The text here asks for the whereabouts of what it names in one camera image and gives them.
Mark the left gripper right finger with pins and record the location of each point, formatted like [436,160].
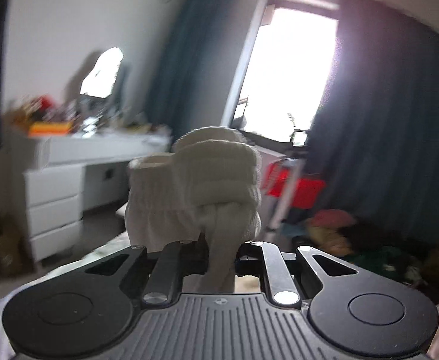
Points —
[347,311]

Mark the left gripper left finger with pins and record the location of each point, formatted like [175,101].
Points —
[92,307]

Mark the cream white zip jacket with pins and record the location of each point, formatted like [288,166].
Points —
[208,185]

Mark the pile of clothes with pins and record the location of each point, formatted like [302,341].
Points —
[359,242]

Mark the cardboard box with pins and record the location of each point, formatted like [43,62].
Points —
[11,247]

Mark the red storage bag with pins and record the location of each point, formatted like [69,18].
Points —
[307,189]

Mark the white vanity desk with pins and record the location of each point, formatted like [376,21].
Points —
[48,180]

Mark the teal curtain right panel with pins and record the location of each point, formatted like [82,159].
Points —
[375,137]

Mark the teal curtain panel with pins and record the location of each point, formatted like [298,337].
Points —
[375,137]
[174,88]

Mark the orange box on desk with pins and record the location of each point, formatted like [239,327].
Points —
[40,129]

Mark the vanity mirror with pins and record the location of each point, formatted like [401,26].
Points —
[106,81]

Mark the bright window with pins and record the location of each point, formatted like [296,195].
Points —
[283,69]

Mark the teal curtain left panel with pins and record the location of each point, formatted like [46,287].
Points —
[174,88]

